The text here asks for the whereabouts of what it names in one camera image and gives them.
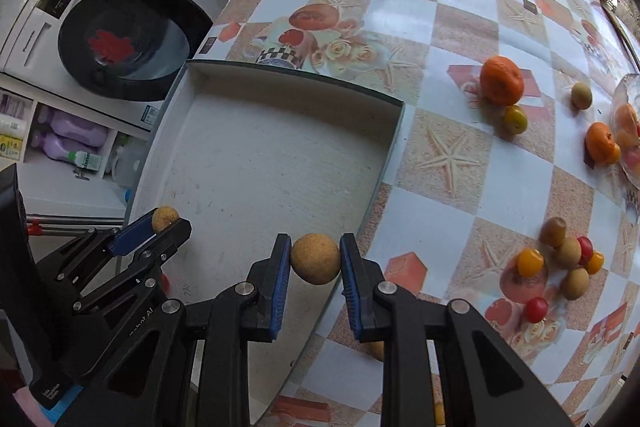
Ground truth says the dark brown longan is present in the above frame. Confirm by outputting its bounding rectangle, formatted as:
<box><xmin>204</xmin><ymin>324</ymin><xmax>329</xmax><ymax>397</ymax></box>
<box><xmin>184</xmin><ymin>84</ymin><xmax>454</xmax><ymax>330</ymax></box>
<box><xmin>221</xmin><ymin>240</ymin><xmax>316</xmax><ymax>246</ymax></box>
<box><xmin>539</xmin><ymin>217</ymin><xmax>568</xmax><ymax>248</ymax></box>

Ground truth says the yellow-green cherry tomato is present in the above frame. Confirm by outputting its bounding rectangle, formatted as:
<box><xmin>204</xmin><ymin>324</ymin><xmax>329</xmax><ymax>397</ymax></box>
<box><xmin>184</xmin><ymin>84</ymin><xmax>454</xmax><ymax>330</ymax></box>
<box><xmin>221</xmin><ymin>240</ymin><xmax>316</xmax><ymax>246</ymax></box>
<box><xmin>503</xmin><ymin>105</ymin><xmax>529</xmax><ymax>135</ymax></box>

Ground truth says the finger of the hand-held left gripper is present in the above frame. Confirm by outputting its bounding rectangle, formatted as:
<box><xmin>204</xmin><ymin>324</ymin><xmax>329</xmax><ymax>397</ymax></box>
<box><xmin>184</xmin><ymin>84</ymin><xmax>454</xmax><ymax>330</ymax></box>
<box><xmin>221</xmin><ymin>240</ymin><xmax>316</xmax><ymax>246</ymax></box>
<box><xmin>34</xmin><ymin>210</ymin><xmax>160</xmax><ymax>280</ymax></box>
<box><xmin>70</xmin><ymin>217</ymin><xmax>193</xmax><ymax>323</ymax></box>

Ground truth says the white bottle green cap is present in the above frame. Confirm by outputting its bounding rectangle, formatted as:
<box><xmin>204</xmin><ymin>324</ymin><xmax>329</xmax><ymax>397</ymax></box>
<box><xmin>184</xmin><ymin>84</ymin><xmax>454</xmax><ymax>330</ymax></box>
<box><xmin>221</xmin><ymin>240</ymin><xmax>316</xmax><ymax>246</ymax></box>
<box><xmin>74</xmin><ymin>150</ymin><xmax>104</xmax><ymax>174</ymax></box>

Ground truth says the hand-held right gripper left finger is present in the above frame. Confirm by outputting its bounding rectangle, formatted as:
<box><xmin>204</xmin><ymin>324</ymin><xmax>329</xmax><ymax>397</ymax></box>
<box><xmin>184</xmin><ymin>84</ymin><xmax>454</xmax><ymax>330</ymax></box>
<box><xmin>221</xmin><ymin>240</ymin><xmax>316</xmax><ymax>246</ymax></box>
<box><xmin>65</xmin><ymin>234</ymin><xmax>293</xmax><ymax>427</ymax></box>

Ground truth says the small orange tangerine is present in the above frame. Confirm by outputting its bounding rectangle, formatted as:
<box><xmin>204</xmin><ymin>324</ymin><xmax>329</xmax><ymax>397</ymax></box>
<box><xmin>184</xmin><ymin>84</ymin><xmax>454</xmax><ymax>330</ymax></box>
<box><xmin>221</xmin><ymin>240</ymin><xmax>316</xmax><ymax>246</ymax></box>
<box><xmin>585</xmin><ymin>122</ymin><xmax>622</xmax><ymax>166</ymax></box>

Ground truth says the purple detergent bottle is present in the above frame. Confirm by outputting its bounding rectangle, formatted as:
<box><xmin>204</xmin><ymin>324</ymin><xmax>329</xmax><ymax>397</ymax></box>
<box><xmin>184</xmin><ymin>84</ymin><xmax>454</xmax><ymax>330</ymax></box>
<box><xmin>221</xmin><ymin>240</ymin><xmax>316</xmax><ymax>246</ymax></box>
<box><xmin>29</xmin><ymin>129</ymin><xmax>85</xmax><ymax>166</ymax></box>
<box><xmin>49</xmin><ymin>107</ymin><xmax>110</xmax><ymax>148</ymax></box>

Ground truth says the large orange tangerine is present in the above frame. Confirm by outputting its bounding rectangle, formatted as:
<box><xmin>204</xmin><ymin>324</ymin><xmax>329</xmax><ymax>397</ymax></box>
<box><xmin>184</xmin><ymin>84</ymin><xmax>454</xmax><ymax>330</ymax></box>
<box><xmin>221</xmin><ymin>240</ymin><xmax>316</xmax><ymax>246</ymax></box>
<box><xmin>479</xmin><ymin>56</ymin><xmax>525</xmax><ymax>106</ymax></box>

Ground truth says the small tan longan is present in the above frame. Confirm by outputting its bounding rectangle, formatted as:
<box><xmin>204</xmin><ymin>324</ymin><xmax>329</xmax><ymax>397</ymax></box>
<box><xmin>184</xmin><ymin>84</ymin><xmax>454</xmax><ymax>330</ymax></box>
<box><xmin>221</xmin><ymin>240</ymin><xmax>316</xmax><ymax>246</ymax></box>
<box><xmin>151</xmin><ymin>206</ymin><xmax>180</xmax><ymax>232</ymax></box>

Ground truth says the large round tan longan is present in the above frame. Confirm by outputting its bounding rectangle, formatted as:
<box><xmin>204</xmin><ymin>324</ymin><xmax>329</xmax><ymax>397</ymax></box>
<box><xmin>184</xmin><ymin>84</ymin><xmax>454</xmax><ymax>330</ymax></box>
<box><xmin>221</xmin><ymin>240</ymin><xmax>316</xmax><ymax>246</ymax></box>
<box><xmin>290</xmin><ymin>233</ymin><xmax>342</xmax><ymax>285</ymax></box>

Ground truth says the white storage cabinet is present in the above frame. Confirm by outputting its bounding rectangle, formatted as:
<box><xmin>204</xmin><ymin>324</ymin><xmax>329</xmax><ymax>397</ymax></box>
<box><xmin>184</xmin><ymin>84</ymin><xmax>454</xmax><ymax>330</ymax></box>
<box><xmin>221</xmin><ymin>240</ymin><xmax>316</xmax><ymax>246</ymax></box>
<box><xmin>0</xmin><ymin>72</ymin><xmax>153</xmax><ymax>220</ymax></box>

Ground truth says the checkered printed tablecloth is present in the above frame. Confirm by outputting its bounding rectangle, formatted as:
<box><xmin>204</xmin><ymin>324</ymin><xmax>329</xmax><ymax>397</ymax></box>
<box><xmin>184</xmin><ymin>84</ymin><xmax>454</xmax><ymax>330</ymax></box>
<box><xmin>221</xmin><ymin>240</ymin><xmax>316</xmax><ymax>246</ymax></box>
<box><xmin>197</xmin><ymin>0</ymin><xmax>640</xmax><ymax>427</ymax></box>

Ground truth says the clear plastic jug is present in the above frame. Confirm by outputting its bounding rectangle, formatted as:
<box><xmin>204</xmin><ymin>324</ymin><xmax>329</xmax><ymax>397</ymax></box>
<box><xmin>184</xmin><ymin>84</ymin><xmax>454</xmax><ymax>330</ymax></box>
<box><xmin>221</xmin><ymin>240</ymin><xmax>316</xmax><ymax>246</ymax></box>
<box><xmin>112</xmin><ymin>144</ymin><xmax>149</xmax><ymax>190</ymax></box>

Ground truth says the small white bottle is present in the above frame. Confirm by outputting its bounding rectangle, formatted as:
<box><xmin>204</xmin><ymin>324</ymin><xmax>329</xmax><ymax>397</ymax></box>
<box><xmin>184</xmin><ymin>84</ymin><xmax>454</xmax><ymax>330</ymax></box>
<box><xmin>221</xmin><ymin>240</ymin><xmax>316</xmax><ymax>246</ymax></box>
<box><xmin>0</xmin><ymin>114</ymin><xmax>27</xmax><ymax>138</ymax></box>

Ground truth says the white shallow tray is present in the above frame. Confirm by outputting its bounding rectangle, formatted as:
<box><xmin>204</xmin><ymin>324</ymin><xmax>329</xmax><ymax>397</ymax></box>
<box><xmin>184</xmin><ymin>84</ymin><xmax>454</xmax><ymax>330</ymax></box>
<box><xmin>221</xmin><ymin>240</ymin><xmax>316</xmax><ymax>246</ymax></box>
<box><xmin>124</xmin><ymin>59</ymin><xmax>406</xmax><ymax>427</ymax></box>

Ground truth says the yellow-green bottle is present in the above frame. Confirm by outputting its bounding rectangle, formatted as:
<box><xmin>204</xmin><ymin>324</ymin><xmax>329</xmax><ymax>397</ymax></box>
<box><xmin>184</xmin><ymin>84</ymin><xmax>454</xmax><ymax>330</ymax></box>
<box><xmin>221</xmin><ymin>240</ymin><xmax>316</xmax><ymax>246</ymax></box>
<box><xmin>0</xmin><ymin>134</ymin><xmax>24</xmax><ymax>160</ymax></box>

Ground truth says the clear glass bowl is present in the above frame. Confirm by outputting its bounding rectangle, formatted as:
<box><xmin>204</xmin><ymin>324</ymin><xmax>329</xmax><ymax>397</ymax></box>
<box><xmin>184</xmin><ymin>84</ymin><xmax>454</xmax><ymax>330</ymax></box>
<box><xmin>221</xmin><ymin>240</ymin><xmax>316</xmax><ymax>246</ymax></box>
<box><xmin>609</xmin><ymin>74</ymin><xmax>640</xmax><ymax>190</ymax></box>

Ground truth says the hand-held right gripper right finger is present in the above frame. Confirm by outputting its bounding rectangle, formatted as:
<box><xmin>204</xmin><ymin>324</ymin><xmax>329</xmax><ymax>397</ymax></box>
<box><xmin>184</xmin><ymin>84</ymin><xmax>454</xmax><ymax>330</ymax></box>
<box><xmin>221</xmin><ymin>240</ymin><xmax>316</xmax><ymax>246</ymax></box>
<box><xmin>339</xmin><ymin>233</ymin><xmax>576</xmax><ymax>427</ymax></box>

